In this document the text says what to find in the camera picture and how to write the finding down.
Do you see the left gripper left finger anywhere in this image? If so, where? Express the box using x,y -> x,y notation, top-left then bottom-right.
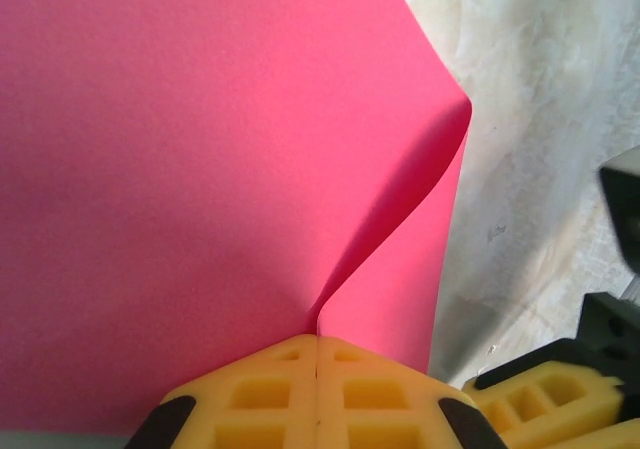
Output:
123,333 -> 319,449

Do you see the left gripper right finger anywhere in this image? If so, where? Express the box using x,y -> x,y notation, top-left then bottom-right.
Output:
315,336 -> 509,449

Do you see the pink paper sheet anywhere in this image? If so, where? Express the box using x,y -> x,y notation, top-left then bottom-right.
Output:
0,0 -> 474,438

